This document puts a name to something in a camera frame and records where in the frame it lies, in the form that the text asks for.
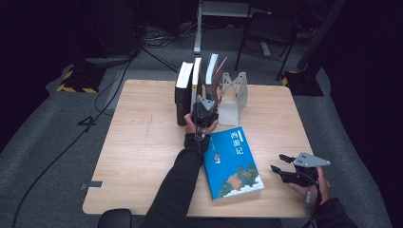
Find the black yellow striped base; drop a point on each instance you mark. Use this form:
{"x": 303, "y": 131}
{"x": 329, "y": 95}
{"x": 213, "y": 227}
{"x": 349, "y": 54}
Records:
{"x": 304, "y": 84}
{"x": 79, "y": 82}

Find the black rounded seat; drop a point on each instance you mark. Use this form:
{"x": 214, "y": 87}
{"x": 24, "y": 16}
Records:
{"x": 115, "y": 219}

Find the person's left hand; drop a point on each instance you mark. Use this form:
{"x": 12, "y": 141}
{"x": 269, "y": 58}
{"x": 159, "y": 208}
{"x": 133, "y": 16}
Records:
{"x": 189, "y": 126}

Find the person's right hand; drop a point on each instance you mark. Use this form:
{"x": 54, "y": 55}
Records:
{"x": 321, "y": 190}

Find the grey metal bookend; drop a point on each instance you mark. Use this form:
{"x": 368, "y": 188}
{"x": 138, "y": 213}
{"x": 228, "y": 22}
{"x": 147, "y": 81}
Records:
{"x": 229, "y": 114}

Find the grey table clamp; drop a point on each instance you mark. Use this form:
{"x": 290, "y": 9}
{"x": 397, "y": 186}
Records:
{"x": 93, "y": 184}

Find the black chair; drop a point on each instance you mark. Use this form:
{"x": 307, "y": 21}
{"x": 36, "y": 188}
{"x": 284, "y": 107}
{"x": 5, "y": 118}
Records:
{"x": 272, "y": 28}

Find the yellow book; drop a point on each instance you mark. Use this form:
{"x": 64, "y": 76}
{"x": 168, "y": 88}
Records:
{"x": 196, "y": 76}

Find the blue book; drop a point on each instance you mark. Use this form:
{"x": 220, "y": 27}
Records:
{"x": 231, "y": 164}

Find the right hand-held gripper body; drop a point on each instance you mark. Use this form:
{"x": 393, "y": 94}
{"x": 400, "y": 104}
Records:
{"x": 309, "y": 161}

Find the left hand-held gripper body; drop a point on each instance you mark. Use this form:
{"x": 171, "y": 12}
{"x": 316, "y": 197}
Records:
{"x": 204, "y": 114}

